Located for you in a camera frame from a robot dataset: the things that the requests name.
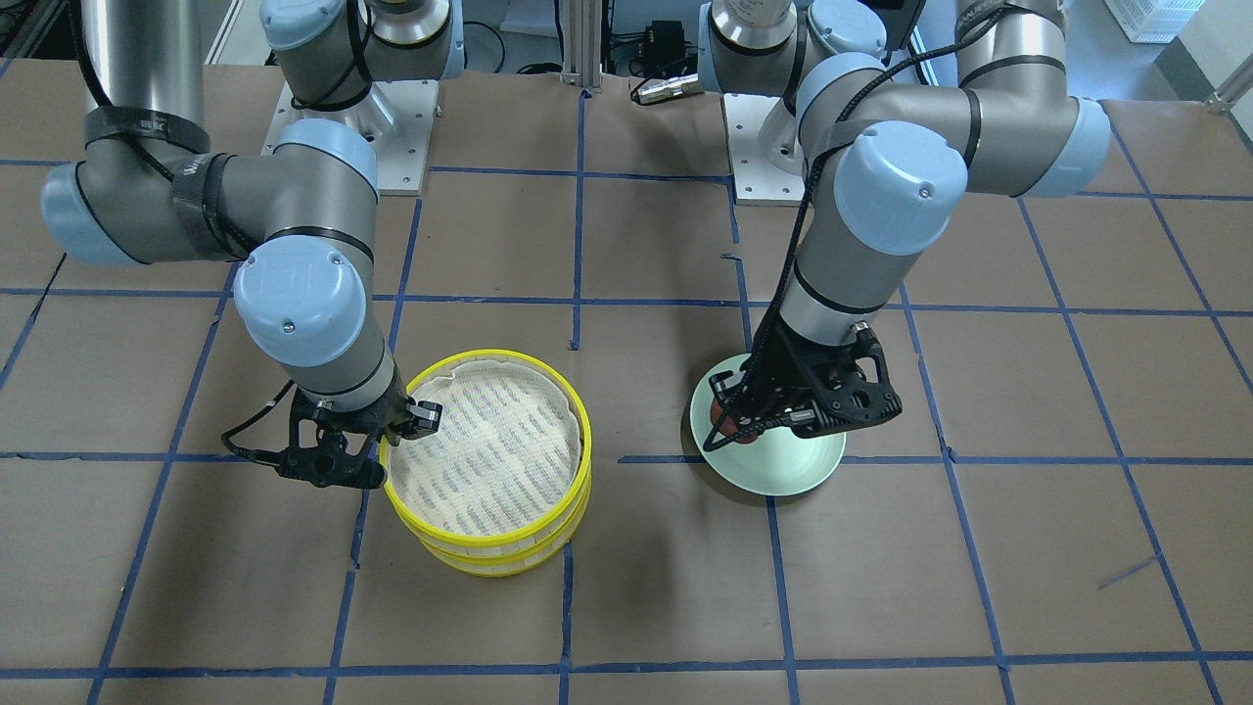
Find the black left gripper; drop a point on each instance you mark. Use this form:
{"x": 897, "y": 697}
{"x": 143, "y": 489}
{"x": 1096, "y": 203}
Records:
{"x": 791, "y": 369}

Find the yellow rimmed steamer layer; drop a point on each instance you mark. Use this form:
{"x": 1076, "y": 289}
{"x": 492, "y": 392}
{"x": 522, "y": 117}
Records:
{"x": 517, "y": 556}
{"x": 513, "y": 449}

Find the aluminium frame post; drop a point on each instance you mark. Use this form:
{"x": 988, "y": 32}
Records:
{"x": 584, "y": 34}

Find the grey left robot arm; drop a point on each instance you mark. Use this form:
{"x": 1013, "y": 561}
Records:
{"x": 885, "y": 165}

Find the reddish brown bun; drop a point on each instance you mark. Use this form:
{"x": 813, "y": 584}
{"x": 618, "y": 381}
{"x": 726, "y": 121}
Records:
{"x": 726, "y": 428}

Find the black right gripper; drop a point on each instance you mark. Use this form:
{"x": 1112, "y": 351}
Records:
{"x": 376, "y": 418}

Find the pale green round plate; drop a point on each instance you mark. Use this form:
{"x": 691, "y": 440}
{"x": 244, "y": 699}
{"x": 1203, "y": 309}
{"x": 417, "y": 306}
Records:
{"x": 778, "y": 463}

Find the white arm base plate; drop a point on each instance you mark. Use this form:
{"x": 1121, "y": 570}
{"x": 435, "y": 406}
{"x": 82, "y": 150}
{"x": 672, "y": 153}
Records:
{"x": 397, "y": 118}
{"x": 767, "y": 163}

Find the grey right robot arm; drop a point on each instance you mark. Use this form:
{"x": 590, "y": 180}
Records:
{"x": 299, "y": 222}

